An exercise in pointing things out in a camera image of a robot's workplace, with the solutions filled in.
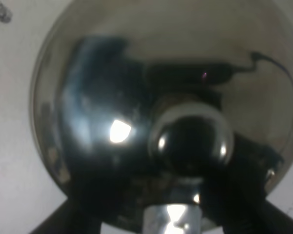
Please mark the stainless steel teapot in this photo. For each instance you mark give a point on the stainless steel teapot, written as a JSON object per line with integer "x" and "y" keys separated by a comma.
{"x": 155, "y": 108}

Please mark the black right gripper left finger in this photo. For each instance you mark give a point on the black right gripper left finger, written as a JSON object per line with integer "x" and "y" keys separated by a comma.
{"x": 72, "y": 217}

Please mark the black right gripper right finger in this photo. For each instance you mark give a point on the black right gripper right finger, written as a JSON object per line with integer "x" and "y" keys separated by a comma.
{"x": 243, "y": 217}

